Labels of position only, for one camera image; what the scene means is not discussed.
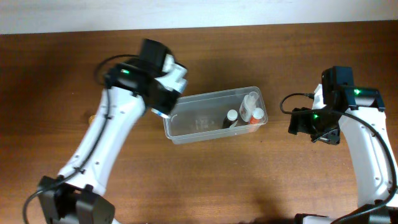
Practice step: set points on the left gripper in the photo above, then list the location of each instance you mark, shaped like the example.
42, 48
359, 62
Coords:
162, 101

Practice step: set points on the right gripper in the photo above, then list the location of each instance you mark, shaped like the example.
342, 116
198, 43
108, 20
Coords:
325, 137

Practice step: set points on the orange tube white cap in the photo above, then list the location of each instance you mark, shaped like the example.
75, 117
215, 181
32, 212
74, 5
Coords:
257, 116

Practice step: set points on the small jar gold lid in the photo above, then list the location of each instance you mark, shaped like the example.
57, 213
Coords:
91, 119

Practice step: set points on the black bottle white cap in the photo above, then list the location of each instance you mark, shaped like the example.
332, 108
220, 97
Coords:
230, 119

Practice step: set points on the white Panadol box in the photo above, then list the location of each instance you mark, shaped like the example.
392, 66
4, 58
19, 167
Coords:
159, 113

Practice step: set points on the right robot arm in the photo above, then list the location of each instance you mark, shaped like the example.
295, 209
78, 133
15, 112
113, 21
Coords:
358, 113

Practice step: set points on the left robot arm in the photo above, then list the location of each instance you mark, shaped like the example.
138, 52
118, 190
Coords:
76, 194

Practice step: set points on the clear plastic container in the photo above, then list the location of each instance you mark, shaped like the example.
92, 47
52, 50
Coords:
200, 117

